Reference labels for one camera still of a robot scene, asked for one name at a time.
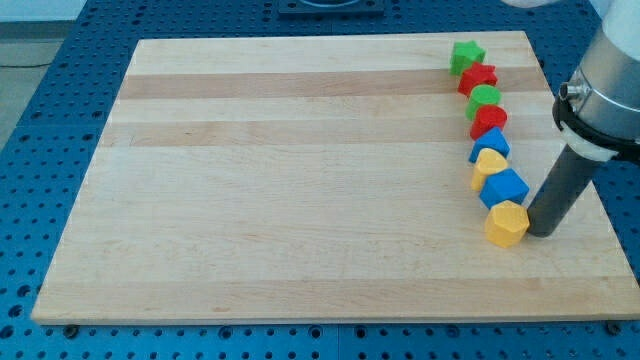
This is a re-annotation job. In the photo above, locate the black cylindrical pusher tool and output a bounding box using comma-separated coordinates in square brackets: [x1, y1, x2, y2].
[527, 145, 600, 237]

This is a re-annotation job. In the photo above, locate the blue cube block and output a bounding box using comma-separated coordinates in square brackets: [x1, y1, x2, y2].
[479, 168, 530, 208]

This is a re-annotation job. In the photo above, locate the yellow hexagon block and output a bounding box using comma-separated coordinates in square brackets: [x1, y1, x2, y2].
[484, 200, 530, 248]

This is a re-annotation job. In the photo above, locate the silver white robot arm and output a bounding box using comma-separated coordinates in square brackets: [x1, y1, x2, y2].
[528, 0, 639, 237]

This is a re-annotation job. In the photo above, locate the yellow heart block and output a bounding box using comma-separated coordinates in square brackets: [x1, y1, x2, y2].
[470, 148, 509, 191]

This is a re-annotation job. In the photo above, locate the blue triangular block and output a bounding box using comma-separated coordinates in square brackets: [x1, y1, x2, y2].
[468, 127, 511, 163]

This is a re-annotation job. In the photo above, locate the red cylinder block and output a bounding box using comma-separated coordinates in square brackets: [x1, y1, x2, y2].
[470, 105, 508, 140]

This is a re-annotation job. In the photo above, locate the green cylinder block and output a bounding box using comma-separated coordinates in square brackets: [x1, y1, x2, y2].
[465, 84, 502, 121]

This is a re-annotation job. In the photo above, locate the red star block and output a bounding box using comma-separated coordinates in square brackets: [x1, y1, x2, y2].
[457, 62, 498, 97]

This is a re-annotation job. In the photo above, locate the green star block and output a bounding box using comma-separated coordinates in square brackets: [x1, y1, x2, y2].
[449, 40, 486, 75]

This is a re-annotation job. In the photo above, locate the wooden board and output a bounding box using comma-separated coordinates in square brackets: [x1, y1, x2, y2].
[31, 32, 639, 325]

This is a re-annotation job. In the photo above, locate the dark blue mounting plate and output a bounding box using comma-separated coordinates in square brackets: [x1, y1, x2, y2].
[276, 0, 386, 17]

